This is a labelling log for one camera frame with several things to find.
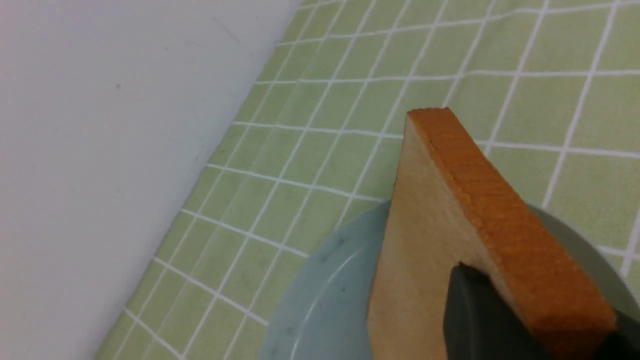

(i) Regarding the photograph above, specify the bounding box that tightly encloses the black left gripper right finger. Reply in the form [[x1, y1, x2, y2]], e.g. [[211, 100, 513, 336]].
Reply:
[[592, 309, 640, 360]]

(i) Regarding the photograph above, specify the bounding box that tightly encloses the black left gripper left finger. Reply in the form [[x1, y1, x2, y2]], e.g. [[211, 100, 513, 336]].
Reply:
[[442, 262, 552, 360]]

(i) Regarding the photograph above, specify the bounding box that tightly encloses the toast slice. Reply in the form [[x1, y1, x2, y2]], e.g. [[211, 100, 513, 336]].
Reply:
[[366, 108, 617, 360]]

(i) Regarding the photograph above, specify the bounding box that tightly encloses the light blue plate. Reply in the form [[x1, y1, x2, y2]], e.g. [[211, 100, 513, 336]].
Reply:
[[258, 200, 639, 360]]

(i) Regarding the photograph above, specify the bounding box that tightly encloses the green checkered tablecloth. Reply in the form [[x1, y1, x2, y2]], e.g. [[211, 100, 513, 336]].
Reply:
[[95, 0, 640, 360]]

